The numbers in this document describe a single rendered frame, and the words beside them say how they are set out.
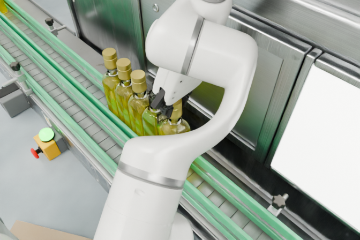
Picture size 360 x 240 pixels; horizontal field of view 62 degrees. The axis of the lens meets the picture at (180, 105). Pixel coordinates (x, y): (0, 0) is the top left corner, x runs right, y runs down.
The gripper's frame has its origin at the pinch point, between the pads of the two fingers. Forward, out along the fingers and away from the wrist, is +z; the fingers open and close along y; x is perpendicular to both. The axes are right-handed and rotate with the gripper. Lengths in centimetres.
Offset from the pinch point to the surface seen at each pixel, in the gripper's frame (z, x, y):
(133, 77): 1.9, -11.3, 1.6
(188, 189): 17.1, 14.1, 4.3
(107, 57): 5.0, -21.5, 1.2
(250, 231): 19.9, 31.1, -0.9
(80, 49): 43, -57, -11
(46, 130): 39, -31, 18
